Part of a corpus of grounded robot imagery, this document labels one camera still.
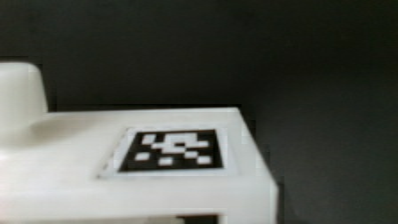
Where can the white front drawer box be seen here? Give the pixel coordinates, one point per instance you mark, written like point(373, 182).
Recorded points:
point(125, 167)

